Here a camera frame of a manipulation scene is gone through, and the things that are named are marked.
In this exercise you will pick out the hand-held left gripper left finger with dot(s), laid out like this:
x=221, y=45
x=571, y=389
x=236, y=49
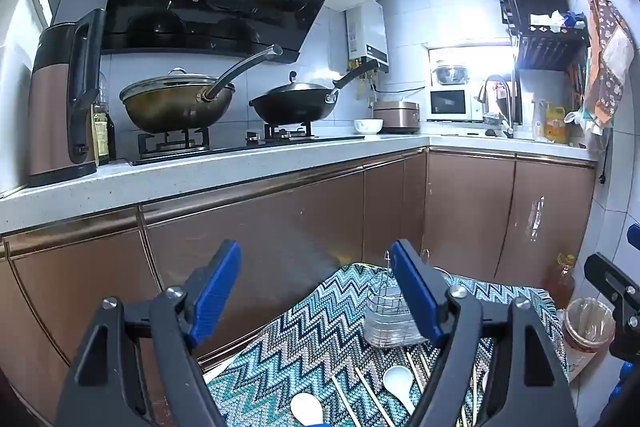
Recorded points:
x=220, y=282

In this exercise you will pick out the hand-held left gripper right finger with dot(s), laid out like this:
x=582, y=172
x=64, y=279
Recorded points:
x=415, y=292

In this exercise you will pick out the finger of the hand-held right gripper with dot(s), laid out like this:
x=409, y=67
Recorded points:
x=610, y=279
x=635, y=237

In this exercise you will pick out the amber oil bottle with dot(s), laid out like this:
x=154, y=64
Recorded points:
x=559, y=284

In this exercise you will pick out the trash bin with bag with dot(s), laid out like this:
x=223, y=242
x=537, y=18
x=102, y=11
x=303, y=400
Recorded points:
x=587, y=332

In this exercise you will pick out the white ceramic spoon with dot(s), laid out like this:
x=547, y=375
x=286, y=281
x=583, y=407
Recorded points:
x=306, y=407
x=397, y=382

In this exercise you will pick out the zigzag knitted cloth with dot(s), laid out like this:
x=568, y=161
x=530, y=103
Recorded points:
x=310, y=337

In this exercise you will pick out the black gas stove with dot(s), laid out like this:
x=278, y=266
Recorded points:
x=225, y=144

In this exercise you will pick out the yellow detergent bottle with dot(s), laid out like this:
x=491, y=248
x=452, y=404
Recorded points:
x=555, y=124

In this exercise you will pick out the white plastic bottle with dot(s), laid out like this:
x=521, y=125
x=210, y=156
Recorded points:
x=538, y=122

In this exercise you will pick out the white bowl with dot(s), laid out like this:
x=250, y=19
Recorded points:
x=368, y=126

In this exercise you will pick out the brown rice cooker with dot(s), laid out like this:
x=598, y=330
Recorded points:
x=396, y=117

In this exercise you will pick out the bronze wok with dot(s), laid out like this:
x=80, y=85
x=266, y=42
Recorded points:
x=170, y=112

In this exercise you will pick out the patterned hanging apron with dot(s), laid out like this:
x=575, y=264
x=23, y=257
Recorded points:
x=607, y=52

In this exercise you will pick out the black wok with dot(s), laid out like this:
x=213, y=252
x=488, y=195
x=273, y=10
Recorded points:
x=290, y=107

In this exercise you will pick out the dark oil bottle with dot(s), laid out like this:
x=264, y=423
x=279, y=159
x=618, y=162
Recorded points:
x=102, y=132

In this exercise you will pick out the white microwave oven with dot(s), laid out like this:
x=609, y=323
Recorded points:
x=450, y=104

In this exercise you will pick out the steel kitchen faucet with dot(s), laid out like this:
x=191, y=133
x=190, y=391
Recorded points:
x=504, y=97

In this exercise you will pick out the glass wok lid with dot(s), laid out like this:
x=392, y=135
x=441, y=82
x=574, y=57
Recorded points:
x=170, y=84

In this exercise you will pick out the black wok lid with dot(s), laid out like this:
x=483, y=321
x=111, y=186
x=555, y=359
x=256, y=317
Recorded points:
x=295, y=87

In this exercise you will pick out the white crumpled cloth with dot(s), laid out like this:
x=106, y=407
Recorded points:
x=557, y=22

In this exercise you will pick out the brown electric kettle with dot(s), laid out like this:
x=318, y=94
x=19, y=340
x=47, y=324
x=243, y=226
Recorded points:
x=55, y=107

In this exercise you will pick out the white water heater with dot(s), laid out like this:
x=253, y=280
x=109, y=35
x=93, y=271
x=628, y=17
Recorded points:
x=367, y=37

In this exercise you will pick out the white appliance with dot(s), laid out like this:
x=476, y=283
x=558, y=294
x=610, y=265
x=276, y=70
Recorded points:
x=20, y=47

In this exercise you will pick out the black wall dish rack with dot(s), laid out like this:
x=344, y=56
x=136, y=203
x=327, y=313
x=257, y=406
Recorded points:
x=545, y=47

